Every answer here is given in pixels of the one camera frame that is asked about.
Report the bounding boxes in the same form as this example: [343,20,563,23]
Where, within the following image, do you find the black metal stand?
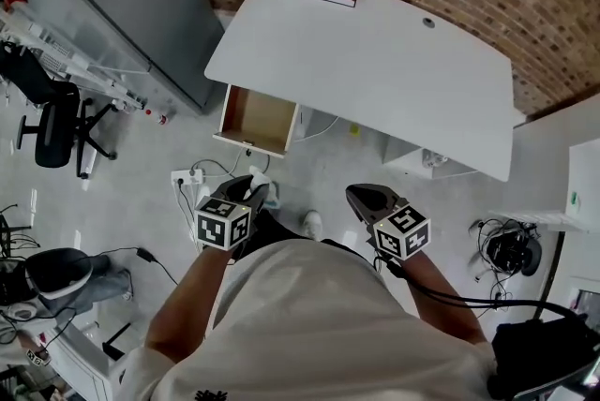
[0,201,35,260]

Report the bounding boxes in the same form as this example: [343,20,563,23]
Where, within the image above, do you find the white metal rack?
[0,8,150,112]

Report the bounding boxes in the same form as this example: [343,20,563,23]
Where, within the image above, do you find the person's black trousers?
[232,207,360,260]

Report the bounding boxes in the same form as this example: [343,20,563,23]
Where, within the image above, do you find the black headset with cables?
[468,215,546,284]

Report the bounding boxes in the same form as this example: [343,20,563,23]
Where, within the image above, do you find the white desk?
[202,0,516,184]

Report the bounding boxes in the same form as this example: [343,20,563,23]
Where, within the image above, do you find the person's left forearm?
[143,243,236,364]

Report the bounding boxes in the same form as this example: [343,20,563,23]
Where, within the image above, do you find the person's white shirt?
[110,238,499,401]

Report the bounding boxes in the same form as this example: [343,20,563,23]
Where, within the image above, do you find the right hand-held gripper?
[345,183,431,262]

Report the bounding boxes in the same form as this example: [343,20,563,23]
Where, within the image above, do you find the black office chair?
[0,41,119,180]

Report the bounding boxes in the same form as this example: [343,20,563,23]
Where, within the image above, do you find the white wooden drawer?
[212,83,300,158]

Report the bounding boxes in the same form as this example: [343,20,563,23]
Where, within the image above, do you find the person's white shoe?
[303,209,324,242]

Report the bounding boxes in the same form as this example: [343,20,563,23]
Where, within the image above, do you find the person's right forearm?
[397,252,489,345]

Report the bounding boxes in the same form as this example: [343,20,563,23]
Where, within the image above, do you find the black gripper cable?
[373,252,590,321]

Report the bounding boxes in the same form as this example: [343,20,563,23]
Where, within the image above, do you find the grey refrigerator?
[27,0,227,117]

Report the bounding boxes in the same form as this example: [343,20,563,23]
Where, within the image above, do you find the spare hand-held gripper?
[25,348,53,367]

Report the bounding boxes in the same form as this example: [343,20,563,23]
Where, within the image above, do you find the white cabinet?
[487,93,600,235]

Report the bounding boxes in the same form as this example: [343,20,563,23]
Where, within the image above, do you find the red-capped bottle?
[143,108,172,126]

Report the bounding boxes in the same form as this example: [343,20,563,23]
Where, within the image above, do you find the black power adapter cable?
[134,246,180,287]

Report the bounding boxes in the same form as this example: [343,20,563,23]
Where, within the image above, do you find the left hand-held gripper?
[193,173,273,253]

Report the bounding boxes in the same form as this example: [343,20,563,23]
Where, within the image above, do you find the white power strip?
[170,169,206,186]

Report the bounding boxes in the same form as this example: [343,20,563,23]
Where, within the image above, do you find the small clear bottle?
[421,149,449,169]

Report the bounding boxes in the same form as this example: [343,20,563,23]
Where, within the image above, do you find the black backpack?
[486,313,600,401]

